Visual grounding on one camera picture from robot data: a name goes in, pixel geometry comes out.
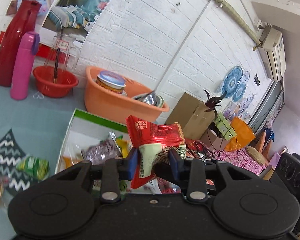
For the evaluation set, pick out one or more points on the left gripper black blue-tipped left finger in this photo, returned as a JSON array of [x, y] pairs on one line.
[[115, 170]]

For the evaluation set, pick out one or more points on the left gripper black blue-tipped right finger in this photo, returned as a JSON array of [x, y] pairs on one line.
[[192, 174]]

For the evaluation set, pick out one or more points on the brown-label pasta snack bag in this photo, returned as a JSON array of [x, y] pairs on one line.
[[100, 153]]

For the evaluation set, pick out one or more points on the orange snack bag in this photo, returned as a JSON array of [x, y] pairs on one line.
[[69, 161]]

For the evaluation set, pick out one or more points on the red top snack bag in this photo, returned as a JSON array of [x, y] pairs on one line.
[[153, 142]]

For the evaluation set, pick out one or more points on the yellow snack bag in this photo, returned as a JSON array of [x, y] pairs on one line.
[[124, 145]]

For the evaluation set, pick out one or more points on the green cardboard box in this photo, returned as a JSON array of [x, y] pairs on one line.
[[85, 130]]

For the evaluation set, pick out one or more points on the light green small box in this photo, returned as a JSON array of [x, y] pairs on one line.
[[224, 127]]

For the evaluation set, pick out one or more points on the brown cardboard box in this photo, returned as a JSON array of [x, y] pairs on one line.
[[193, 116]]

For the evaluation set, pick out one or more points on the orange plastic bag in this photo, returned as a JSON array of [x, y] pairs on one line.
[[244, 135]]

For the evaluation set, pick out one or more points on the orange plastic tub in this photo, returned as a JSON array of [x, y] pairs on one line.
[[102, 102]]

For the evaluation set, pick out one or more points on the dark purple plant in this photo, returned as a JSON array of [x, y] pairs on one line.
[[212, 102]]

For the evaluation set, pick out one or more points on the green small snack packet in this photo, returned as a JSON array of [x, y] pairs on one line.
[[35, 167]]

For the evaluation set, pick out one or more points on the steel bowl in tub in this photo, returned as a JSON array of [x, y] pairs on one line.
[[150, 98]]

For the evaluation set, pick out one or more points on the lidded jar in tub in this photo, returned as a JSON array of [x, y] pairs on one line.
[[111, 81]]

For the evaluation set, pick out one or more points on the blue paper fan decorations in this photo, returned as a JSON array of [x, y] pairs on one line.
[[235, 84]]

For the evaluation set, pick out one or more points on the red plastic basin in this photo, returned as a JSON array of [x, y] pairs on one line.
[[51, 87]]

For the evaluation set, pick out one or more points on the clear glass pitcher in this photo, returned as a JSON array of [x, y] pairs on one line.
[[64, 53]]

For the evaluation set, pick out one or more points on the pink water bottle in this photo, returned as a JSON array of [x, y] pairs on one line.
[[26, 54]]

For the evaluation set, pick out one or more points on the red thermos jug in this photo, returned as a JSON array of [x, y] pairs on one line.
[[23, 21]]

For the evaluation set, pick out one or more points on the wall air conditioner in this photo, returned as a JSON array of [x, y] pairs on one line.
[[272, 53]]

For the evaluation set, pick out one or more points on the bedding wall poster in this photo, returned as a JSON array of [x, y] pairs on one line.
[[74, 18]]

